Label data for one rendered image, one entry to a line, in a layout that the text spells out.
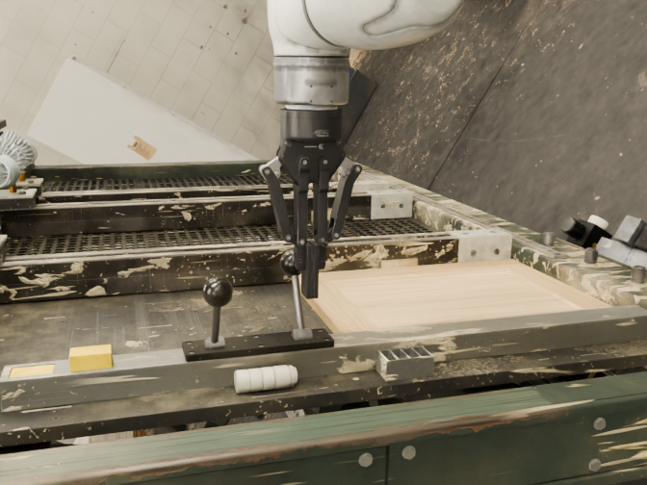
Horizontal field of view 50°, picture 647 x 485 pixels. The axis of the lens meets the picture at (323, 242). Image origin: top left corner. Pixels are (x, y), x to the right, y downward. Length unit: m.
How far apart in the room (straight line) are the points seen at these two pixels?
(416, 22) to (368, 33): 0.06
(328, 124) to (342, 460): 0.37
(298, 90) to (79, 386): 0.45
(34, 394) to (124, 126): 4.10
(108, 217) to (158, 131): 3.16
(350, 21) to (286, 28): 0.13
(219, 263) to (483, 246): 0.55
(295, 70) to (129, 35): 5.54
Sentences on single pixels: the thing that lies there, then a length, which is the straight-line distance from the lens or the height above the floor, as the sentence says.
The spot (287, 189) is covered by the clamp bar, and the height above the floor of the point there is 1.19.
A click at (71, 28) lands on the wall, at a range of 6.34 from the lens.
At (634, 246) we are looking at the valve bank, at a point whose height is 0.74.
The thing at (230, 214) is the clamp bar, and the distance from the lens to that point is 1.85.
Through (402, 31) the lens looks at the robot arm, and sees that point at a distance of 0.67.
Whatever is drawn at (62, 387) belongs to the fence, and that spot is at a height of 1.65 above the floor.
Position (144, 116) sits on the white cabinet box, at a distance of 4.95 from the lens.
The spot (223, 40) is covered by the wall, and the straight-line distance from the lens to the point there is 6.38.
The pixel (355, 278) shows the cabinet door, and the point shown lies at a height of 1.21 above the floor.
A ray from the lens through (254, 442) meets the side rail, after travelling 0.71.
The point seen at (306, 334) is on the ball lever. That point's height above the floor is 1.40.
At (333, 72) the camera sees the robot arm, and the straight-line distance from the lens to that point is 0.82.
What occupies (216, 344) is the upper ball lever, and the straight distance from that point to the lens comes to 0.93.
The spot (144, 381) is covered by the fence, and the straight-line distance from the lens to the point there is 0.93.
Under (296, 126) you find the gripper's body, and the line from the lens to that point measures 0.82.
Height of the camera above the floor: 1.77
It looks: 21 degrees down
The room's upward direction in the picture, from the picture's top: 62 degrees counter-clockwise
